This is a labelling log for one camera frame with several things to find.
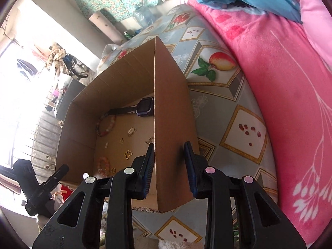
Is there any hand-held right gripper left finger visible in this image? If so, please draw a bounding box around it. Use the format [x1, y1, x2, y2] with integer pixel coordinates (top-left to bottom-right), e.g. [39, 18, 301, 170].
[32, 143, 155, 249]

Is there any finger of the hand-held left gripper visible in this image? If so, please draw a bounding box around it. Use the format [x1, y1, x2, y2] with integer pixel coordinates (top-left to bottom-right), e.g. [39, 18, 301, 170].
[45, 164, 70, 191]

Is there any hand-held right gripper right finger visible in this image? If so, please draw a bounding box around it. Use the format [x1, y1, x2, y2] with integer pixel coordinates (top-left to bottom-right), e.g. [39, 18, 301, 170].
[184, 141, 305, 249]

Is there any brown cardboard box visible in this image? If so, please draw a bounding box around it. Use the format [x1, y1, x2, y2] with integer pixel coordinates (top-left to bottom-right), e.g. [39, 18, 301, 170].
[56, 36, 200, 212]

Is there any pink bead bracelet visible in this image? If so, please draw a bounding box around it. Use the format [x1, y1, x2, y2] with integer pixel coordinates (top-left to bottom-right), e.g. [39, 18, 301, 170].
[97, 157, 112, 175]

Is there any colourful glass bead bracelet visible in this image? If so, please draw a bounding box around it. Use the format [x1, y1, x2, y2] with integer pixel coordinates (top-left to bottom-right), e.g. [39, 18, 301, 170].
[96, 115, 117, 137]

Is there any pink strap smart watch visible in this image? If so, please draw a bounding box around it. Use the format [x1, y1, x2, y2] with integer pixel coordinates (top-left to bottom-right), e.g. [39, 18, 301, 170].
[107, 96, 155, 117]

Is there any red paper bag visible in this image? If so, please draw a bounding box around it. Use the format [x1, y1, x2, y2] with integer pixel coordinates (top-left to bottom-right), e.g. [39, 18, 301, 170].
[56, 183, 76, 208]

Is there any white fluffy towel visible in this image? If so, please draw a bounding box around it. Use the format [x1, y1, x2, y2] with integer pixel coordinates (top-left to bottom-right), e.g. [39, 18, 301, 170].
[157, 239, 187, 249]

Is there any grey cabinet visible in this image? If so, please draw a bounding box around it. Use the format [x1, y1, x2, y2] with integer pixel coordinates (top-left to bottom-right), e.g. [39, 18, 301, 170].
[56, 79, 86, 120]

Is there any wheelchair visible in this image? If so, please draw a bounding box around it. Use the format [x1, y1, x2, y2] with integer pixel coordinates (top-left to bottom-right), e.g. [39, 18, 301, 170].
[65, 53, 90, 79]

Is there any dark hanging garment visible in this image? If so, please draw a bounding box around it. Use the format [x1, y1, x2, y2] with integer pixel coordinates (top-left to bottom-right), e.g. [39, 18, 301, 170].
[17, 58, 38, 77]

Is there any pile of beige clothes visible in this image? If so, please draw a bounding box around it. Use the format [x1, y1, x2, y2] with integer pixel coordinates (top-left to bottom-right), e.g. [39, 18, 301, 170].
[47, 43, 68, 70]

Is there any pink floral blanket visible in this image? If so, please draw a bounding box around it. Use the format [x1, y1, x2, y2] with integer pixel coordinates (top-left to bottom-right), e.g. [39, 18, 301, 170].
[182, 0, 332, 249]

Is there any white plastic bag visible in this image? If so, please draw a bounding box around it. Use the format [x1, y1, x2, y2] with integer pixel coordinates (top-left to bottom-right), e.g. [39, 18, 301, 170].
[101, 44, 122, 57]

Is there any clear empty water jug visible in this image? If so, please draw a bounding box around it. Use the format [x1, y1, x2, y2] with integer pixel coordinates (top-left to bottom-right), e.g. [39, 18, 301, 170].
[133, 6, 157, 30]

